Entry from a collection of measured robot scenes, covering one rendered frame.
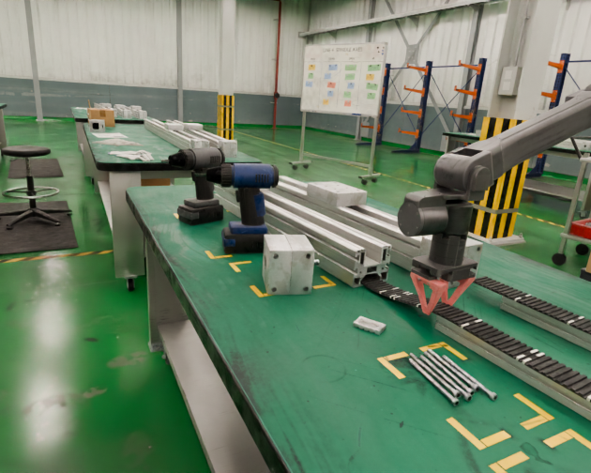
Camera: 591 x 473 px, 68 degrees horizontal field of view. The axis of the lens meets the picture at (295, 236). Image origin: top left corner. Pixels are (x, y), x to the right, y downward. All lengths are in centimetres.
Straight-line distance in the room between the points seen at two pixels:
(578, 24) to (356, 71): 468
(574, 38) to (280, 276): 942
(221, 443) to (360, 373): 76
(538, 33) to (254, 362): 395
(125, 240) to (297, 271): 187
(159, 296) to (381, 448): 144
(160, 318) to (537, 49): 359
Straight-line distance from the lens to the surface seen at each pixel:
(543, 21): 437
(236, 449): 136
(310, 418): 59
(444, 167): 77
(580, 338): 92
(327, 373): 67
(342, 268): 96
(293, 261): 86
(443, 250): 78
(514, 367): 76
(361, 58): 676
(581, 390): 72
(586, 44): 989
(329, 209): 132
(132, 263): 270
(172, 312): 193
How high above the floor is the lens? 116
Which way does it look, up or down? 18 degrees down
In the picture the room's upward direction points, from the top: 4 degrees clockwise
